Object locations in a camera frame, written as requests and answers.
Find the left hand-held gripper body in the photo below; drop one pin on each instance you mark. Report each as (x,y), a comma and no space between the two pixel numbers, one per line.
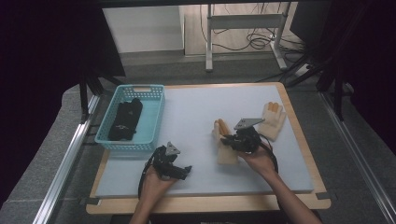
(165,158)

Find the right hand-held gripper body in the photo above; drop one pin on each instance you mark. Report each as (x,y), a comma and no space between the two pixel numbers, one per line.
(247,137)

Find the cream glove with orange fingertips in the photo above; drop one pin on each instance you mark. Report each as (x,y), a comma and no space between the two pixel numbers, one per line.
(225,154)
(272,123)

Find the teal plastic basket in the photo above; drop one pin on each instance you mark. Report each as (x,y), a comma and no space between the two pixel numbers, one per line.
(152,124)

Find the black glove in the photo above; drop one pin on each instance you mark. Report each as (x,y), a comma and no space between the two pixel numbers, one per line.
(124,119)

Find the person's right hand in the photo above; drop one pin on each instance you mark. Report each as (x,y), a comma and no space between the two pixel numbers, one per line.
(260,161)

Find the person's left hand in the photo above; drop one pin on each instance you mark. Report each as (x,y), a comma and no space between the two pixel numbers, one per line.
(155,185)

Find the white foam mat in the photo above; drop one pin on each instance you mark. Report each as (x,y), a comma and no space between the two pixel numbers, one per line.
(193,118)

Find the white power strip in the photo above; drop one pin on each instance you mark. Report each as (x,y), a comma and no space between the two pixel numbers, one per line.
(302,70)

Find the grey corner tape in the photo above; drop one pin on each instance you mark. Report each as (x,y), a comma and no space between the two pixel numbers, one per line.
(325,195)

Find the black tripod stand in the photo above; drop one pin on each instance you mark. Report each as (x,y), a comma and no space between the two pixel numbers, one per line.
(337,93)
(85,90)

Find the white board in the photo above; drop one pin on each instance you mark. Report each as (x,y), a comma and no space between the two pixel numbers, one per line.
(143,29)

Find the aluminium rail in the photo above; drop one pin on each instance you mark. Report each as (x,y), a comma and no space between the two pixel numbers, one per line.
(65,161)
(358,155)

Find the white metal stand frame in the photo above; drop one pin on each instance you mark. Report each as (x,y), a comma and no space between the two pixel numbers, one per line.
(246,21)

